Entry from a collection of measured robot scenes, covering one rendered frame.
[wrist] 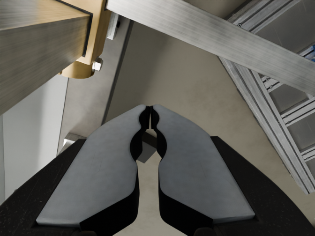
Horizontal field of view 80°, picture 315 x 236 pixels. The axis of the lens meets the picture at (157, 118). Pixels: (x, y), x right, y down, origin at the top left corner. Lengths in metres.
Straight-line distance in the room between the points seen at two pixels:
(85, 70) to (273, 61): 0.19
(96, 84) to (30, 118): 0.25
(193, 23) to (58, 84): 0.36
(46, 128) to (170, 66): 0.72
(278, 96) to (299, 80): 0.83
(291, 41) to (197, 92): 0.49
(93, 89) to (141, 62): 0.71
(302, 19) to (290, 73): 0.77
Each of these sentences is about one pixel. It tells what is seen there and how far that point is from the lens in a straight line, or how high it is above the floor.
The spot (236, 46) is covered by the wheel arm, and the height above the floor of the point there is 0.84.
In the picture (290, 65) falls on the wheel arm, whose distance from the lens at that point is 0.24.
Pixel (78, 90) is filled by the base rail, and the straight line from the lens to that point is 0.38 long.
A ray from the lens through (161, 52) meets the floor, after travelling 1.05.
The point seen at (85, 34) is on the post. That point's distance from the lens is 0.18.
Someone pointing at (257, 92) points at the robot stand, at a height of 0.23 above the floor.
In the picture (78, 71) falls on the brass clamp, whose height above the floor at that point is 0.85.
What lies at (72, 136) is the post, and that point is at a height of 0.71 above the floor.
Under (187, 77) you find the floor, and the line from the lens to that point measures 1.11.
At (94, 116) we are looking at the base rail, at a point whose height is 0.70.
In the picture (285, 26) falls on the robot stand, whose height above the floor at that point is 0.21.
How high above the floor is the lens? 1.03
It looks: 59 degrees down
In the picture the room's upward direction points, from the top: 177 degrees clockwise
